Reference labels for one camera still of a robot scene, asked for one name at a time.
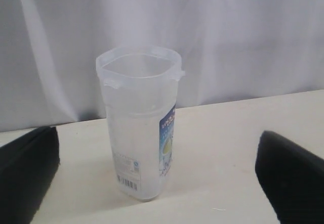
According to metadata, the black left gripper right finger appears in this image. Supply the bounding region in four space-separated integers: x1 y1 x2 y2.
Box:
255 131 323 223

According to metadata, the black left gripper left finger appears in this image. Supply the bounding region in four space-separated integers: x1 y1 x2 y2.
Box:
1 126 60 223

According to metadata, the clear plastic pitcher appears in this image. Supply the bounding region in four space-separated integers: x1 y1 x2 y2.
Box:
96 46 185 201

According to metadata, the white curtain backdrop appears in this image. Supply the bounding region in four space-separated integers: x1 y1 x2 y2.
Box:
1 0 323 131

